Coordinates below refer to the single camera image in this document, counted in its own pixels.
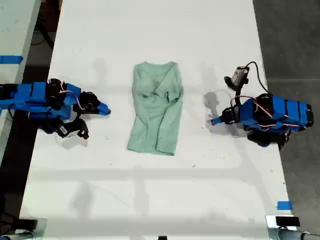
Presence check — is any black camera cable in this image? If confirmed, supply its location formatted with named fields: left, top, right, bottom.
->
left=245, top=61, right=274, bottom=96

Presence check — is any short blue tape piece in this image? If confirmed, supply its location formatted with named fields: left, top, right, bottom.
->
left=276, top=200, right=294, bottom=211

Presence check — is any thin black floor cable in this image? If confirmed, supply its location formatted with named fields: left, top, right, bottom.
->
left=30, top=13, right=56, bottom=46

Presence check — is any grey black camera box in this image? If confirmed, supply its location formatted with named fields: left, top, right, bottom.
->
left=229, top=65, right=250, bottom=85

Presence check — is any grey metal tube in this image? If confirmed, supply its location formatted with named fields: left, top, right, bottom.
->
left=269, top=226, right=320, bottom=240
left=0, top=230, right=36, bottom=240

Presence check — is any small black box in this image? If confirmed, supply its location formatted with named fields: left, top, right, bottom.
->
left=275, top=216, right=301, bottom=227
left=17, top=218, right=39, bottom=230

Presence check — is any red white wire, arm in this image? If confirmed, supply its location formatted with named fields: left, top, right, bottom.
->
left=59, top=81, right=84, bottom=111
left=229, top=96, right=301, bottom=131

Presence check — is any black camera stalk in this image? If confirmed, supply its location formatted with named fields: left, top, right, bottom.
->
left=224, top=75, right=245, bottom=107

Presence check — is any long blue tape strip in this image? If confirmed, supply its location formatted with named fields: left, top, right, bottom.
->
left=0, top=55, right=24, bottom=65

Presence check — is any white side table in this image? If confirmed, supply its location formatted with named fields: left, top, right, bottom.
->
left=0, top=0, right=43, bottom=161

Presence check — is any black camera box, white label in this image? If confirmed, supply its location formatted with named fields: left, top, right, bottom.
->
left=55, top=117, right=90, bottom=141

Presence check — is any pale green T-shirt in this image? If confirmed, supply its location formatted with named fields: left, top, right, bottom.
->
left=126, top=60, right=185, bottom=157

